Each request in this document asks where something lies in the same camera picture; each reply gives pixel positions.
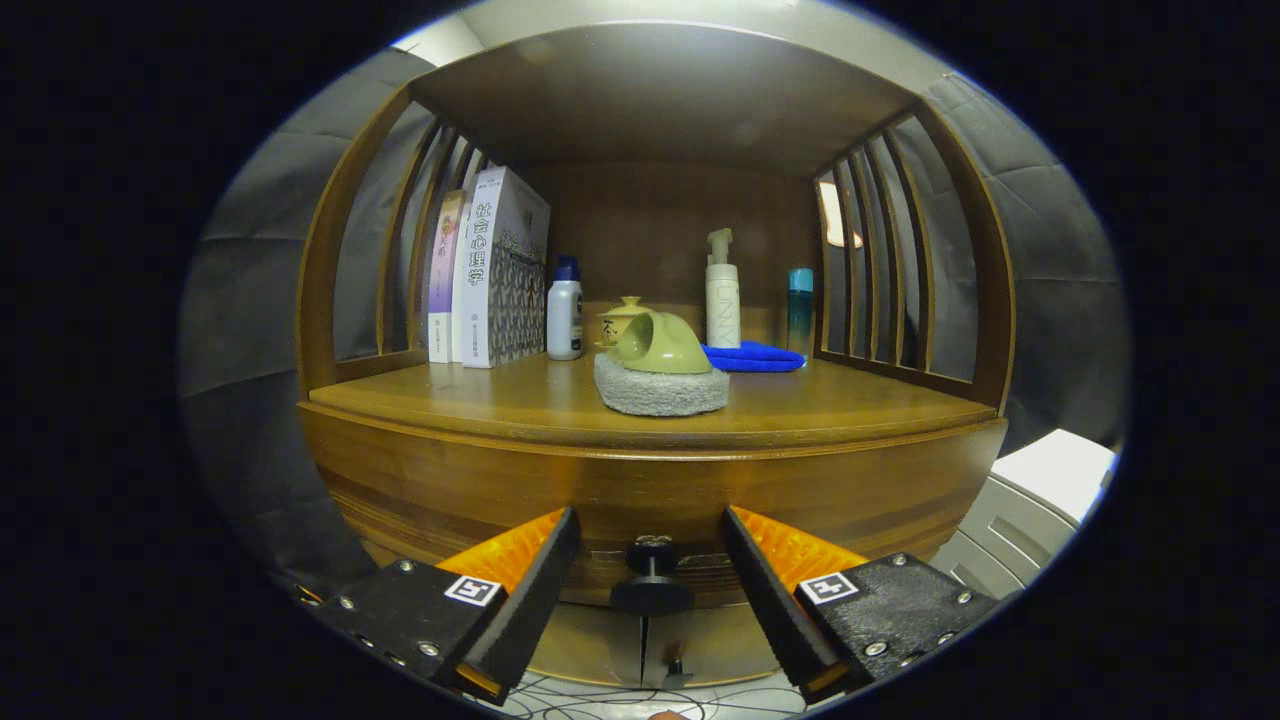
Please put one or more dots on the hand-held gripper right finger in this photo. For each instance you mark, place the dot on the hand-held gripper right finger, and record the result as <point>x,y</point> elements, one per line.
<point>775,610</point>

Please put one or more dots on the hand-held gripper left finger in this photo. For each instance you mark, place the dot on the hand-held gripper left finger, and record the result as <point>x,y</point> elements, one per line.
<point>530,600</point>

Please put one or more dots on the brown wooden drawer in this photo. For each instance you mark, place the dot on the brown wooden drawer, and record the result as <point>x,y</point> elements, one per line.
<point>480,490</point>

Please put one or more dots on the narrow wooden cabinet door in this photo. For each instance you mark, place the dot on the narrow wooden cabinet door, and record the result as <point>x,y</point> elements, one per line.
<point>590,645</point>

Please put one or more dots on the wide wooden cabinet door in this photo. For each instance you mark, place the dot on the wide wooden cabinet door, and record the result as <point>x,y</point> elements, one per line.
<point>710,650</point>

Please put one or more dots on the wooden countertop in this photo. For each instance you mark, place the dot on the wooden countertop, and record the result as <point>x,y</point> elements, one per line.
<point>500,400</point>

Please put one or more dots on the brown wooden cabinet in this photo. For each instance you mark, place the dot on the brown wooden cabinet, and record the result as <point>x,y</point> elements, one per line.
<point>660,100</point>

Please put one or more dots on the blue folded cloth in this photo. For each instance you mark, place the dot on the blue folded cloth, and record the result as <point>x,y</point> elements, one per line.
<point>760,358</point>

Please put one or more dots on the white bottle blue cap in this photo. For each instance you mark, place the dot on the white bottle blue cap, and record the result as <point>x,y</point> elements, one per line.
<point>564,320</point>

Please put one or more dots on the yellow lidded teacup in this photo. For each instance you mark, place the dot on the yellow lidded teacup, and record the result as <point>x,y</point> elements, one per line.
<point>615,325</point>

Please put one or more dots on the clear blue bottle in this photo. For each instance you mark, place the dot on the clear blue bottle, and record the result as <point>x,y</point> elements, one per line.
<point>800,310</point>

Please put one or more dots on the white pump bottle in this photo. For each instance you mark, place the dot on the white pump bottle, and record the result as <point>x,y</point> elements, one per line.
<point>722,310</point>

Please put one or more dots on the white grey machine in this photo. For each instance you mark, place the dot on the white grey machine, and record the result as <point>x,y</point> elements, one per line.
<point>1050,470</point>

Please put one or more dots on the thick white patterned book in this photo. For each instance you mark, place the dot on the thick white patterned book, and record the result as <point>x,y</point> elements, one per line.
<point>500,280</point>

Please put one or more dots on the thin purple book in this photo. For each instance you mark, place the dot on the thin purple book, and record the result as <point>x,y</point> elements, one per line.
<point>445,280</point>

